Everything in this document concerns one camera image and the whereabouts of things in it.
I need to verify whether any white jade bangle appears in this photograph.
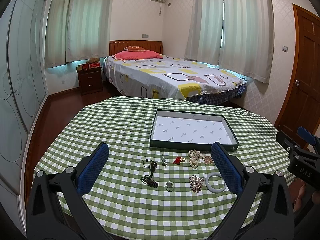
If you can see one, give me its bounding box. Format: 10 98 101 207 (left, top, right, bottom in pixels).
205 172 227 193

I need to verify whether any small gold flower brooch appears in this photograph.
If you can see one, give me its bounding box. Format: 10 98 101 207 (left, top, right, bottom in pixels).
202 155 214 165

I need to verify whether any rose gold crystal brooch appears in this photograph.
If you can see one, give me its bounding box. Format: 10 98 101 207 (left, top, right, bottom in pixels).
189 175 204 193

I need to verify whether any pearl bead bracelet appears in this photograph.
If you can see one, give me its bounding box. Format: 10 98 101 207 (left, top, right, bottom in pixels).
188 149 202 168

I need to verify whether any black cord pendant necklace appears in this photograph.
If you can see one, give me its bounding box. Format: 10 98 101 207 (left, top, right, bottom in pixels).
139 158 160 189

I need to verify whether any red knot gold charm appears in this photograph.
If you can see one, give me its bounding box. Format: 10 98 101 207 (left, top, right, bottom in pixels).
173 156 186 165

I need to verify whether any silver rhinestone hair clip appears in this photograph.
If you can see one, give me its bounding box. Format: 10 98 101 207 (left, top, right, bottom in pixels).
161 155 167 167

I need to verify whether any green jewelry tray box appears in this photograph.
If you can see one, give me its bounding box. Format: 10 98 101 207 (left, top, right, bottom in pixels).
150 109 239 152

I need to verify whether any person right hand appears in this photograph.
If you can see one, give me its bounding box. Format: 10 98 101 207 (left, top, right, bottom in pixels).
292 182 320 214

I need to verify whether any wooden door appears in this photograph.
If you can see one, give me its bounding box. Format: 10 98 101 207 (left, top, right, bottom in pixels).
275 4 319 148

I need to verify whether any bed with patterned sheet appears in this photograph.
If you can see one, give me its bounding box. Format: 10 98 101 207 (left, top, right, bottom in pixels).
103 55 247 105

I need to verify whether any right white curtain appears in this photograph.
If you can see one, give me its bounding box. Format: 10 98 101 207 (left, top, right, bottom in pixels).
184 0 274 83

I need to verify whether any white curtain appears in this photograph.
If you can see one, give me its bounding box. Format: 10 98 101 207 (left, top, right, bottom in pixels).
44 0 112 68
184 0 274 83

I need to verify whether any dark wooden nightstand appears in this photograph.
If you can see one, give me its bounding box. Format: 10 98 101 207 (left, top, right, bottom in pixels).
76 65 103 95

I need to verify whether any red box on nightstand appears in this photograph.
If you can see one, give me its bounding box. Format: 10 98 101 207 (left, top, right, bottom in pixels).
87 62 101 69

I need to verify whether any brown plush toy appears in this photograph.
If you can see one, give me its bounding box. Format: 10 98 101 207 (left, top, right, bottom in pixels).
86 57 100 64

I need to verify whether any pink pillow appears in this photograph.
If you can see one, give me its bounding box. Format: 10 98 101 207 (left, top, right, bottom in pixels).
112 50 163 61

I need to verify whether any orange patterned cushion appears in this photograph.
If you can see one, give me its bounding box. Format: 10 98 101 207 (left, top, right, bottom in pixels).
124 46 146 52

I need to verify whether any wooden headboard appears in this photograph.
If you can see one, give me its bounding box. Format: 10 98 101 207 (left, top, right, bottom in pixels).
109 39 164 56

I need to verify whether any left white curtain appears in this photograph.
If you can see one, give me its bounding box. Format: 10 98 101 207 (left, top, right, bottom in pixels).
44 0 112 68

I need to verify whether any glass sliding wardrobe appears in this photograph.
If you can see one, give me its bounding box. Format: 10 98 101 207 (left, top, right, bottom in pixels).
0 0 49 196

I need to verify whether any wall light switch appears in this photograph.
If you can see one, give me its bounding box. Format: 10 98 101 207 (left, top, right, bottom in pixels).
282 46 288 53

